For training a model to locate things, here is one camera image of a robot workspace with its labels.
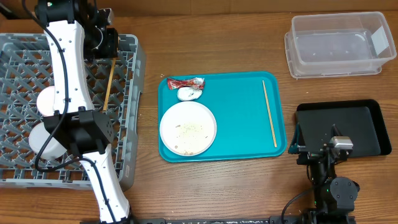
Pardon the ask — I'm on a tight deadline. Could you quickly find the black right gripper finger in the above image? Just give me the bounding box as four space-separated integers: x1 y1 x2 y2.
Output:
288 123 300 154
331 124 341 137

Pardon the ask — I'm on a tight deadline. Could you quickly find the wooden chopstick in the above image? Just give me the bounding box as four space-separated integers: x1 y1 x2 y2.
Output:
103 57 116 114
262 80 277 148

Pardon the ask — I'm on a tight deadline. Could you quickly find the grey small bowl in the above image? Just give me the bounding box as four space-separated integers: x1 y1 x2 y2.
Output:
28 123 67 160

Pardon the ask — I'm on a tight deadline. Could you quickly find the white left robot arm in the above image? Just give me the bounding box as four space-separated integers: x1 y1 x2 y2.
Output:
28 1 132 223

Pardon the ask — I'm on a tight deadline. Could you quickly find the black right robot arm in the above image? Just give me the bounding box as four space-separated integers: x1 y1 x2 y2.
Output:
279 124 360 223

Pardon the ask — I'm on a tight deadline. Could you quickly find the grey dishwasher rack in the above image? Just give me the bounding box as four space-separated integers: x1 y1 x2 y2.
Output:
1 34 146 190

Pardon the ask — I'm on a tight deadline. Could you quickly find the black plastic tray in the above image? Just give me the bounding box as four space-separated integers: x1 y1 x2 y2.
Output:
295 100 392 157

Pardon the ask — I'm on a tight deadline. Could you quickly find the blue serving tray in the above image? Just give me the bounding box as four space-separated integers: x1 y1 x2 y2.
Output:
159 71 287 162

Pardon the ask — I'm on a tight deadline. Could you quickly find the pink cup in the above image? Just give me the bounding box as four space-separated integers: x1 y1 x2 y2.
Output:
36 86 55 117

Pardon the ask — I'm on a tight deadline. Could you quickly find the red snack wrapper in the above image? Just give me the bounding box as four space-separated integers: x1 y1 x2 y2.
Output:
167 77 205 90

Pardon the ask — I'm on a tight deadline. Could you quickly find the clear plastic bin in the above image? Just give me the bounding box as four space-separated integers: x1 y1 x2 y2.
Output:
284 12 397 78

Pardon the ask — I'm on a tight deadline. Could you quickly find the crumpled white tissue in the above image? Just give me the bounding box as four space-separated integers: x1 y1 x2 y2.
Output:
177 87 203 101

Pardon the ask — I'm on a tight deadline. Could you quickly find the white dirty plate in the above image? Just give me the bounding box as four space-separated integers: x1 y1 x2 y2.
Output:
159 101 217 157

